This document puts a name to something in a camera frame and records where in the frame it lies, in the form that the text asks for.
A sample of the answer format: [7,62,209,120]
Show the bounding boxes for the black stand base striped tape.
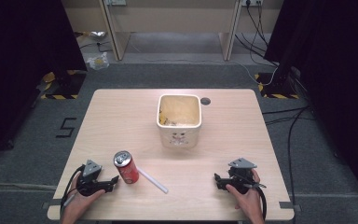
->
[39,69,88,101]
[254,71,301,100]

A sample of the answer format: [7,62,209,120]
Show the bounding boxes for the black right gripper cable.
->
[253,185,269,221]

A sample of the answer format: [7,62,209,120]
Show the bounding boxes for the silver foil wrapper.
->
[74,30,107,42]

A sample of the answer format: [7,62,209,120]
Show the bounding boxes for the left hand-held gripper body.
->
[76,159,113,197]

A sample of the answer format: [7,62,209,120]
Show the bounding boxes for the white paper-wrapped straw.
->
[136,166,170,195]

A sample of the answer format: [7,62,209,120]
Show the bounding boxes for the red soda can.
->
[113,150,140,185]

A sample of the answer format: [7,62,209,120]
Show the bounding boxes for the cream square bin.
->
[156,93,203,149]

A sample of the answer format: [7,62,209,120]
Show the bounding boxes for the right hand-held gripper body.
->
[226,157,267,196]

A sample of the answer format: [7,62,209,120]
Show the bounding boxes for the black floor cables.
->
[261,105,317,224]

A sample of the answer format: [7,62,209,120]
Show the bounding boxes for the black tape floor mark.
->
[55,117,78,139]

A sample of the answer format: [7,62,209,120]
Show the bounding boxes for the light wooden desk frame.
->
[98,0,244,63]

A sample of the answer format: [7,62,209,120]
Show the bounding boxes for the person's left hand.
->
[62,174,107,216]

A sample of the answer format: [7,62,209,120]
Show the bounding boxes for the black cables from socket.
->
[234,0,282,68]

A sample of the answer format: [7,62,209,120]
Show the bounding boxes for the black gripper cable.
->
[253,185,269,221]
[59,164,87,219]

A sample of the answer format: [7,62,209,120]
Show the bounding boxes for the clear crumpled plastic bag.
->
[86,51,111,71]

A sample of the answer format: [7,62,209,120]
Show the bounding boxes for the white wall socket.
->
[103,0,128,7]
[241,0,264,7]

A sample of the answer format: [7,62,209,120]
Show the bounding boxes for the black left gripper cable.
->
[59,164,87,219]

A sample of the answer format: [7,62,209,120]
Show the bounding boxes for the dark curtain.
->
[263,0,358,216]
[0,0,88,167]

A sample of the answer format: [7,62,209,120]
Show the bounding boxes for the yellow wrappers inside bin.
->
[158,106,181,127]

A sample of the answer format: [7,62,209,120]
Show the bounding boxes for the person's right hand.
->
[225,168,262,217]

